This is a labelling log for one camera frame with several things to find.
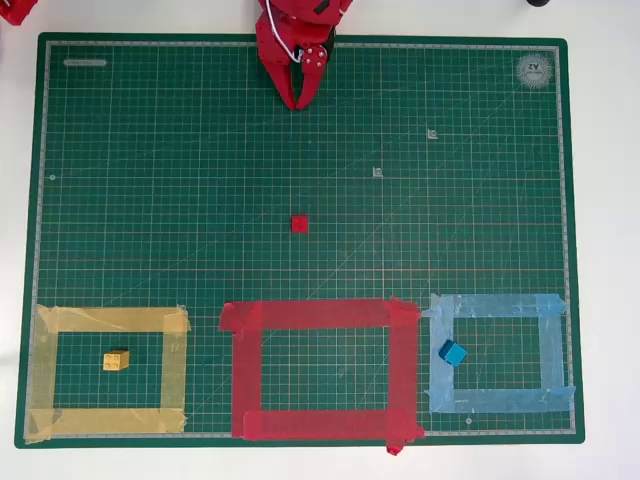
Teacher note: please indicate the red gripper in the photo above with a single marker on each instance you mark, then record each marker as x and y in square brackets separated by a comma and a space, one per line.
[274, 50]

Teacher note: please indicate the red toy brick cube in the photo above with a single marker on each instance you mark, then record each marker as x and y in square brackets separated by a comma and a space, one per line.
[300, 225]

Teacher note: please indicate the red leader arm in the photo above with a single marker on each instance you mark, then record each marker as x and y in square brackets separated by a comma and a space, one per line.
[17, 12]

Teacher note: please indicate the red robot arm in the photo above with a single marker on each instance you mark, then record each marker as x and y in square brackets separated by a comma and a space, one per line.
[305, 10]

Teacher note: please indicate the red tape square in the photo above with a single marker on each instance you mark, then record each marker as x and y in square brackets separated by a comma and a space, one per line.
[247, 375]

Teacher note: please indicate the blue toy brick cube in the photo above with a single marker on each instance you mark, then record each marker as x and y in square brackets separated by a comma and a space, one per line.
[454, 354]

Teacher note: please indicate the yellow tape square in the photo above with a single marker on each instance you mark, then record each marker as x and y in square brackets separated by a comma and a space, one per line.
[172, 370]

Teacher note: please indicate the yellow toy brick cube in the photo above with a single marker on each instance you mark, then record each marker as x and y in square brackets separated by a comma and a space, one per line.
[115, 361]

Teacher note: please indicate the blue tape square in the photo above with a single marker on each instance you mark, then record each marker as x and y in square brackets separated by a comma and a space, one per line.
[550, 350]

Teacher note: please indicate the green cutting mat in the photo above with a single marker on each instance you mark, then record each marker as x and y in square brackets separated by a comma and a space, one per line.
[200, 200]

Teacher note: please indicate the black round pole foot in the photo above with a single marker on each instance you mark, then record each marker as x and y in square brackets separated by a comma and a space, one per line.
[537, 3]

